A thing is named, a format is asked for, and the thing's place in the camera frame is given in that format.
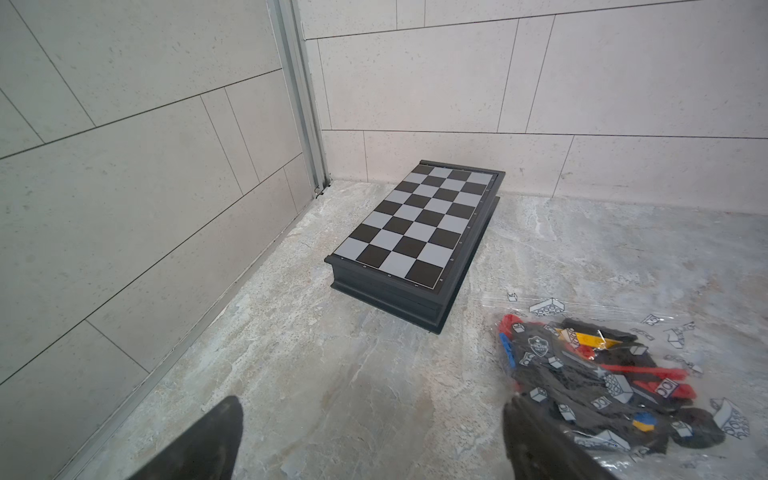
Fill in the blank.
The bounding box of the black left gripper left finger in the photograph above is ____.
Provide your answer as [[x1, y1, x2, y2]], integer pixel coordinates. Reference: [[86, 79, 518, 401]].
[[130, 396, 244, 480]]

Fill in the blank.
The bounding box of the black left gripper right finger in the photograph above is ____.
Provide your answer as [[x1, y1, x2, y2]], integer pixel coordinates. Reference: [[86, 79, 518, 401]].
[[502, 394, 616, 480]]

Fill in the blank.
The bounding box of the clear bag of toy bricks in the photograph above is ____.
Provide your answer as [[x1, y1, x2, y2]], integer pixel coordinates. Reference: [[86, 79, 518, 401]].
[[482, 291, 767, 479]]

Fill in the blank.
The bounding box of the folded black white chessboard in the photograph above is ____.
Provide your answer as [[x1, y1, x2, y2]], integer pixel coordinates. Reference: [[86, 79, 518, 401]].
[[325, 160, 505, 334]]

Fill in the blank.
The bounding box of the aluminium corner post left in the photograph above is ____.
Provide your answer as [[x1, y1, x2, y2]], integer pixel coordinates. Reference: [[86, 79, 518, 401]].
[[266, 0, 331, 198]]

